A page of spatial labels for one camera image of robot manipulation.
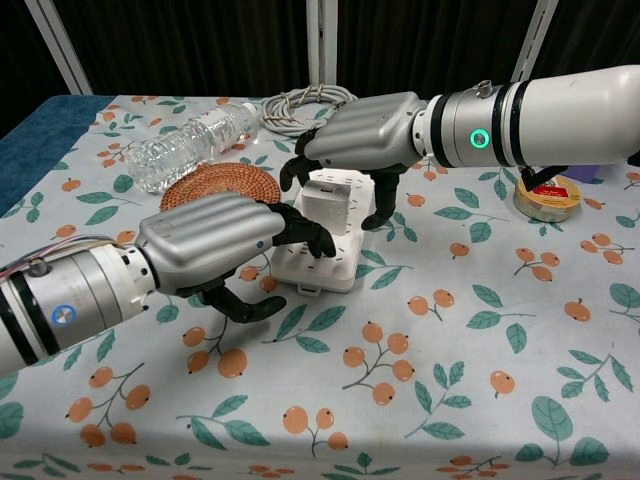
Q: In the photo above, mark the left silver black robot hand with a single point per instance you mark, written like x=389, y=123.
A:
x=210, y=240

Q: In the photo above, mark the round woven brown coaster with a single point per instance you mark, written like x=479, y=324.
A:
x=220, y=182

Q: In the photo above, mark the white power adapter cube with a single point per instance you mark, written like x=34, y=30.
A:
x=327, y=207

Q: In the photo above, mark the purple cube block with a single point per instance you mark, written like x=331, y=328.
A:
x=587, y=174

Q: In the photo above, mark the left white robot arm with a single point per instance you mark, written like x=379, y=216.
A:
x=75, y=300

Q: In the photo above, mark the white power strip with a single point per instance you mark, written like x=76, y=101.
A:
x=320, y=272

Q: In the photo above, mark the floral patterned tablecloth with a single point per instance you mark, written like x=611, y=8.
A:
x=450, y=325

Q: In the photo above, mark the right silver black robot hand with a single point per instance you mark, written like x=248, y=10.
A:
x=370, y=130

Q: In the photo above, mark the blue table cover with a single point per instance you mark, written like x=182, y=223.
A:
x=35, y=145

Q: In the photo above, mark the clear plastic water bottle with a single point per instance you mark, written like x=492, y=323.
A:
x=185, y=145

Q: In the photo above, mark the round tin with red label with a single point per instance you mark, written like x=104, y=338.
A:
x=547, y=205

